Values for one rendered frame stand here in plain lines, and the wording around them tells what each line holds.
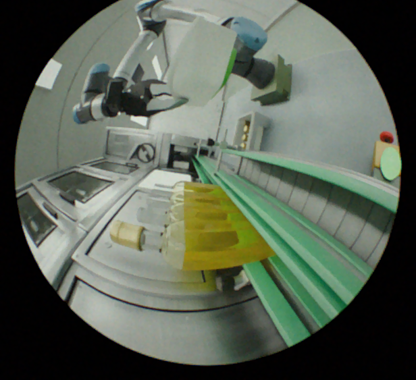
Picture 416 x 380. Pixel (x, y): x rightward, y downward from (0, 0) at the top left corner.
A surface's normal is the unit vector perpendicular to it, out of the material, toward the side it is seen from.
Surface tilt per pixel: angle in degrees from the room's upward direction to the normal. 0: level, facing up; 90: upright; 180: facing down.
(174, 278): 90
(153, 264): 90
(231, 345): 89
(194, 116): 90
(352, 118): 0
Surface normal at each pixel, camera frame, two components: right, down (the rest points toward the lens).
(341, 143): -0.96, -0.15
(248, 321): 0.19, -0.96
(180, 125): 0.19, 0.22
